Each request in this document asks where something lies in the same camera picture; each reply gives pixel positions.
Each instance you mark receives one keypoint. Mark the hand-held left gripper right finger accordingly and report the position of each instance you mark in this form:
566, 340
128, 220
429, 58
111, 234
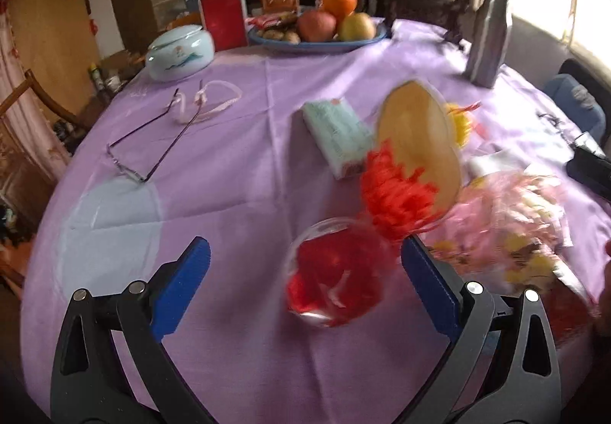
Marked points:
429, 285

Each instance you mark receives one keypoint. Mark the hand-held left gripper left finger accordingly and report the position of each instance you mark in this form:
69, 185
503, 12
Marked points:
184, 280

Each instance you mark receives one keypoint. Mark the clear cup with red contents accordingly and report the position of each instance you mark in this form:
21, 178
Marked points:
334, 271

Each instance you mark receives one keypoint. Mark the red fringed wrapper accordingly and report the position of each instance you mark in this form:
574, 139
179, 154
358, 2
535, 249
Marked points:
391, 195

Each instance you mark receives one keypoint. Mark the pink wrapper bundle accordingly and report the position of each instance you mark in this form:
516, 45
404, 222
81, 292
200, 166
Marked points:
501, 214

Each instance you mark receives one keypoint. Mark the white tissue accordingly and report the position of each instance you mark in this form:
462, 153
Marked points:
491, 164

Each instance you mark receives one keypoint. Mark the yellow wooden oval fan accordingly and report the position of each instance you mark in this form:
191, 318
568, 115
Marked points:
420, 137

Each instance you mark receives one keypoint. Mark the yellow fringed wrapper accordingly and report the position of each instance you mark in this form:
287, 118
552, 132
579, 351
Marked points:
460, 125

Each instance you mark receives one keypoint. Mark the thin metal eyeglasses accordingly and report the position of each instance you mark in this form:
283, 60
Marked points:
139, 177

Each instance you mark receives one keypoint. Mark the purple tablecloth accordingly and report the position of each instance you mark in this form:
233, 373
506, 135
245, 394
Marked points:
238, 166

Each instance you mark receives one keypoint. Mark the mint tissue packet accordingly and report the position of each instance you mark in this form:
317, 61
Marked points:
336, 132

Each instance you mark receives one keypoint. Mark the black flat device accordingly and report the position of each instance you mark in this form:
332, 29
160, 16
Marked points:
589, 171

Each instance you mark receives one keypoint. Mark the black eyeglasses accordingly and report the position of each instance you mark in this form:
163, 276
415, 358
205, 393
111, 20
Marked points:
549, 118

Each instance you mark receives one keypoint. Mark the small bottle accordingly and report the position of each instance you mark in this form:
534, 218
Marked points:
97, 78

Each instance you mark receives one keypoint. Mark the white ceramic lidded jar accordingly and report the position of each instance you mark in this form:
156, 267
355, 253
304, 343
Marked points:
179, 56

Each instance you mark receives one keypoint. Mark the curved dark wooden chair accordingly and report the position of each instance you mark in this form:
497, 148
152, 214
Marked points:
40, 92

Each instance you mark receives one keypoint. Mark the pink floral curtain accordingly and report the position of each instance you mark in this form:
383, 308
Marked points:
19, 85

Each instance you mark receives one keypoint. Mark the blue fruit plate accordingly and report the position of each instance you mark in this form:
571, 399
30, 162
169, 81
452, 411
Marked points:
324, 46

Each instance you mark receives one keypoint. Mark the red box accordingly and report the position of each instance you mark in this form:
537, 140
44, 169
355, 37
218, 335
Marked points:
224, 20

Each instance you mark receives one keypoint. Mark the pile of brown pastries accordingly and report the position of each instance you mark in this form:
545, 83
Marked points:
279, 33

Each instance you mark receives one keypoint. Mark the yellow pear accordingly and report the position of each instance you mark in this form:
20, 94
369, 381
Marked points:
355, 26

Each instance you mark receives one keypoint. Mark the light wooden door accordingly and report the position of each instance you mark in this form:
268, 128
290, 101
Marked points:
52, 37

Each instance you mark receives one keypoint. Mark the red apple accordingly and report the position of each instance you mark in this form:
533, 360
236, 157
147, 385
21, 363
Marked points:
315, 25

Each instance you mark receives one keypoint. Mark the pink frame glasses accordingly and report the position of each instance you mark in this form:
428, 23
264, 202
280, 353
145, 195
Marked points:
186, 111

